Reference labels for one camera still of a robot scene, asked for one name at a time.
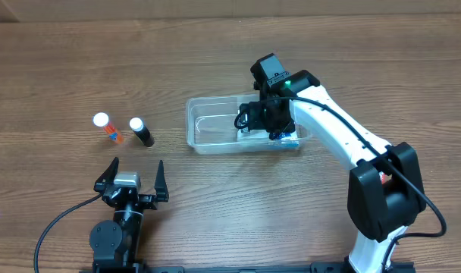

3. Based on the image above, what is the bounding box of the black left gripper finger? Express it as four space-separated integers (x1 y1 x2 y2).
93 157 119 191
154 160 169 202

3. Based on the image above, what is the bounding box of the white plaster box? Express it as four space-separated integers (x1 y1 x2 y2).
236 129 275 144

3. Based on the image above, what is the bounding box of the clear plastic container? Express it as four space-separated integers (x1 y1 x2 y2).
186 94 312 155

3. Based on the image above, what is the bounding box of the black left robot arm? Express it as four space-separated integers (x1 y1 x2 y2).
89 158 169 272

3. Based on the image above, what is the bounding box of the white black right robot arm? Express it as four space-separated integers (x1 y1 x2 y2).
234 67 427 272

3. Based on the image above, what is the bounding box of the blue yellow lozenge box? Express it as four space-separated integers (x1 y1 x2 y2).
269 131 299 148

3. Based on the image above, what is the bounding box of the orange tablet tube white cap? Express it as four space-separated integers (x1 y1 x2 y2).
93 112 124 144

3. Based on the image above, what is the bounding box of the dark syrup bottle white cap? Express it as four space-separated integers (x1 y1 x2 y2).
129 117 155 147

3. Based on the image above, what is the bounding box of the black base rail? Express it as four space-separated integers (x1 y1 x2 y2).
80 261 354 273

